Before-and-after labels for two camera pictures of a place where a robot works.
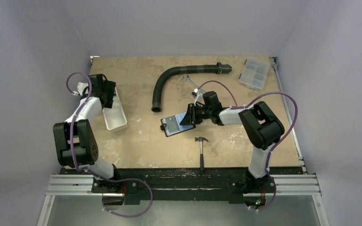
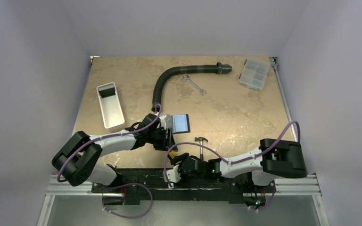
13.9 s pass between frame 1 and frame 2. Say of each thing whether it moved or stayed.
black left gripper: moved
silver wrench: stayed
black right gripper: moved
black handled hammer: stayed
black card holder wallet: stayed
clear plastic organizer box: stayed
